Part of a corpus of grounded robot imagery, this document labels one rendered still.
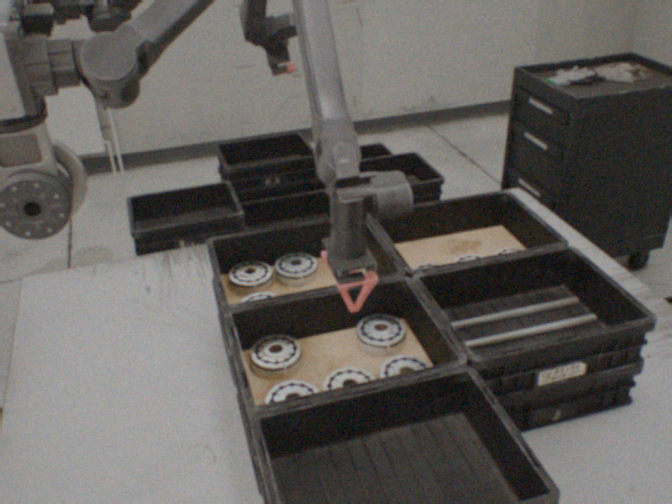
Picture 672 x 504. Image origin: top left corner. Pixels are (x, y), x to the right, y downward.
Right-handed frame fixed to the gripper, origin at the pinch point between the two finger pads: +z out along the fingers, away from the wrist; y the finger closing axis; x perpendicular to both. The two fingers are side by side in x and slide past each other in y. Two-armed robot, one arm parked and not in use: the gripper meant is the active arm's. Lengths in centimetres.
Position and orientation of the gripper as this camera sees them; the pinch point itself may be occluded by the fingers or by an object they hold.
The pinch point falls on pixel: (349, 296)
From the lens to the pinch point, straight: 113.6
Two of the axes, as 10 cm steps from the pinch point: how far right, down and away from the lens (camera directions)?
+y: -2.7, -5.0, 8.2
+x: -9.6, 1.5, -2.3
